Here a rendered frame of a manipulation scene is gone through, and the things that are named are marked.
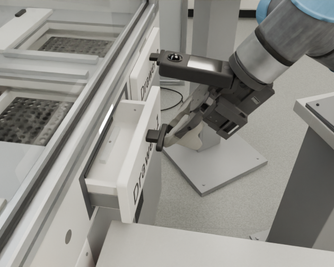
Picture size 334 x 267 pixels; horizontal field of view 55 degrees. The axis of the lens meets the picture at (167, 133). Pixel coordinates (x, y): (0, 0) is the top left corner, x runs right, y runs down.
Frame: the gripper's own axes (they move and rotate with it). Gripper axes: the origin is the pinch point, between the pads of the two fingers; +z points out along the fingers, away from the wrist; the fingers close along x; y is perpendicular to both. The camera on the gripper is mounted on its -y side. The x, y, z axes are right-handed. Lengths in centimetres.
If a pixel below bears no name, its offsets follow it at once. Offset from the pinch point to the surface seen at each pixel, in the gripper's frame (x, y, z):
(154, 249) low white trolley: -15.1, 9.0, 12.7
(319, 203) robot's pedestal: 24, 62, 10
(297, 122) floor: 129, 105, 38
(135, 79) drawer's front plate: 17.1, -8.6, 5.4
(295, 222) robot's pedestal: 29, 70, 26
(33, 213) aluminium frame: -25.6, -14.1, 0.7
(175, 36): 162, 14, 56
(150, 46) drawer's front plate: 33.1, -8.7, 4.7
